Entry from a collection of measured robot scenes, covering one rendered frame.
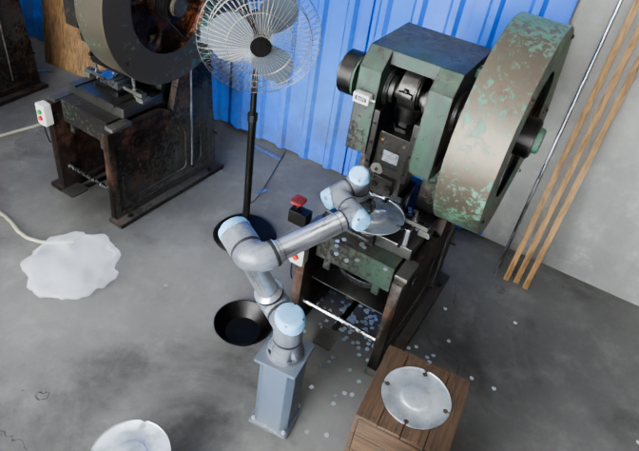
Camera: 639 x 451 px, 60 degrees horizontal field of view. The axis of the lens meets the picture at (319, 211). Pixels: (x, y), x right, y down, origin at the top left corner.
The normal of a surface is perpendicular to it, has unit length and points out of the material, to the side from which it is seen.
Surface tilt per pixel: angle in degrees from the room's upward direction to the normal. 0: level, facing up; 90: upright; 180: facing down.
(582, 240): 90
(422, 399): 0
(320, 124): 90
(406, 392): 0
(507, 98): 53
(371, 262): 90
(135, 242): 0
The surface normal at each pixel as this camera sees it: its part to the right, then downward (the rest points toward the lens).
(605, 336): 0.13, -0.78
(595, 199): -0.51, 0.47
